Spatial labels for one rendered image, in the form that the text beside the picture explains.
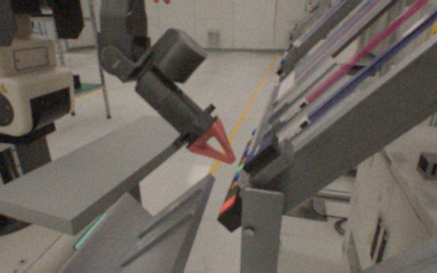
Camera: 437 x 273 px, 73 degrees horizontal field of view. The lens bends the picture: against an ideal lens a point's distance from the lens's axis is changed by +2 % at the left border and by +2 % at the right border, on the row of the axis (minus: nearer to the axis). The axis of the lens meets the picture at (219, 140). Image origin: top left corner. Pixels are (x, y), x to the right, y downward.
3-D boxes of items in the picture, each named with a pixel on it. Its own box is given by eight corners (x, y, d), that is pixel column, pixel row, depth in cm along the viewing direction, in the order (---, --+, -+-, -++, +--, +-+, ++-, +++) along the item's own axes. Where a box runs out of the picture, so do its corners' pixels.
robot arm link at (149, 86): (140, 84, 52) (123, 90, 47) (162, 55, 50) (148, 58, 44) (168, 111, 53) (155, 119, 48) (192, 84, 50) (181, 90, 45)
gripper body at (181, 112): (218, 109, 53) (189, 80, 52) (203, 127, 44) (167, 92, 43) (197, 131, 56) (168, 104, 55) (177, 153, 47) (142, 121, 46)
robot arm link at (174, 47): (127, 57, 54) (97, 58, 46) (164, 5, 49) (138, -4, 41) (174, 104, 54) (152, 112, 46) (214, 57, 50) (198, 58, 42)
